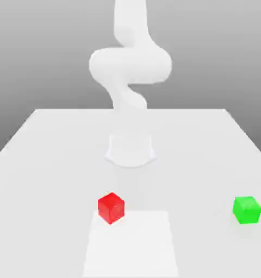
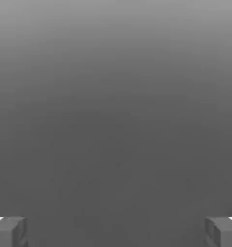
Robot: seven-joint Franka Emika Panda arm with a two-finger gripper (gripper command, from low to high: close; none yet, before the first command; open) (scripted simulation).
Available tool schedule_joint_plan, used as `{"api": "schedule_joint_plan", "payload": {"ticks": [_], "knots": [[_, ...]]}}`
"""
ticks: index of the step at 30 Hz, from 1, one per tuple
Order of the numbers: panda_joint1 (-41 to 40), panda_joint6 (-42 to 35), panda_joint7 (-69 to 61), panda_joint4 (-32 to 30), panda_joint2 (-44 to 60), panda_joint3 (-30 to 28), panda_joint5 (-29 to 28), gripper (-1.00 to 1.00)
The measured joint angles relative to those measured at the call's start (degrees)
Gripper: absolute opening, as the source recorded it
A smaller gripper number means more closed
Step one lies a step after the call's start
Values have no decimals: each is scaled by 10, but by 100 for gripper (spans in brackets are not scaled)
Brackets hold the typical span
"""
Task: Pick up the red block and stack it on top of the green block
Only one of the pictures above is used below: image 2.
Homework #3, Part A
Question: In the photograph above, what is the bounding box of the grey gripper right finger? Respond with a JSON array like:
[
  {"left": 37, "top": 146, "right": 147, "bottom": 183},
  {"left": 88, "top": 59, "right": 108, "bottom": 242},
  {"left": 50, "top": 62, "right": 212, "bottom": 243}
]
[{"left": 204, "top": 216, "right": 232, "bottom": 247}]

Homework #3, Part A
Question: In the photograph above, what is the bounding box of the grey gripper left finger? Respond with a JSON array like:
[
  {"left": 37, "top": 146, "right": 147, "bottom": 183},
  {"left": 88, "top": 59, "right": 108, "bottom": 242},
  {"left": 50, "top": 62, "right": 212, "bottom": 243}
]
[{"left": 0, "top": 216, "right": 29, "bottom": 247}]

